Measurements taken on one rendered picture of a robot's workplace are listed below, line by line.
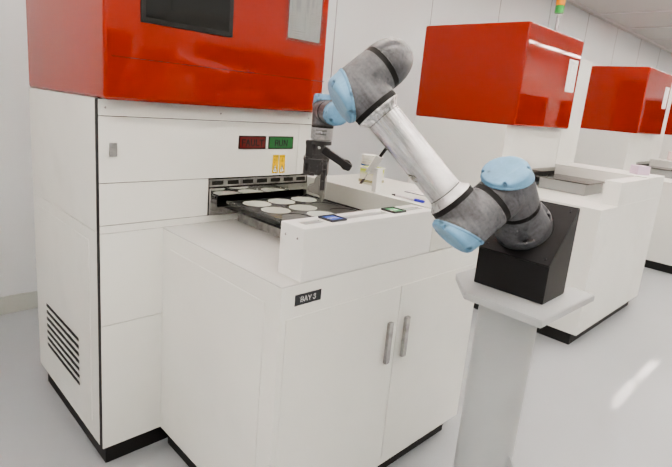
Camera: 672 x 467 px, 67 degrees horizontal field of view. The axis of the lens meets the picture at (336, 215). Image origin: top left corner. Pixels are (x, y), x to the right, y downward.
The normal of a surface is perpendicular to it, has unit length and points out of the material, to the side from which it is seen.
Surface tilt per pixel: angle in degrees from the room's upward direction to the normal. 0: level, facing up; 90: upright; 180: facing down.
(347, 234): 90
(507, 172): 37
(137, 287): 90
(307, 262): 90
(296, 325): 90
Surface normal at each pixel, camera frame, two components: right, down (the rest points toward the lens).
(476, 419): -0.68, 0.10
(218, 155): 0.69, 0.22
